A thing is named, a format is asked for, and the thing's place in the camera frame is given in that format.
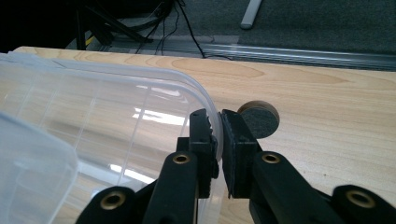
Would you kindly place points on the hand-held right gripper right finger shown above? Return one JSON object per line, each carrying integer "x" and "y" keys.
{"x": 238, "y": 155}

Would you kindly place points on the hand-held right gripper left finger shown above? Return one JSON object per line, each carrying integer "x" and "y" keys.
{"x": 204, "y": 149}

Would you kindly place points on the clear plastic storage box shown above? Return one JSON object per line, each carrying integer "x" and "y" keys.
{"x": 93, "y": 124}

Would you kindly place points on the yellow black hazard tape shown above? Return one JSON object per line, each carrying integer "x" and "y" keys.
{"x": 90, "y": 40}

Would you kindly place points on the black tripod stand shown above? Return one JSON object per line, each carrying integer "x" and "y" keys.
{"x": 102, "y": 21}

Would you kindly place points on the black curtain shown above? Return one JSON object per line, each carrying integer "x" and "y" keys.
{"x": 31, "y": 21}

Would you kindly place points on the metal floor rail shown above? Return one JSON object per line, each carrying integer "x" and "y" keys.
{"x": 280, "y": 53}

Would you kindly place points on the white metal table frame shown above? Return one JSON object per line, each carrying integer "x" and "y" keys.
{"x": 250, "y": 14}

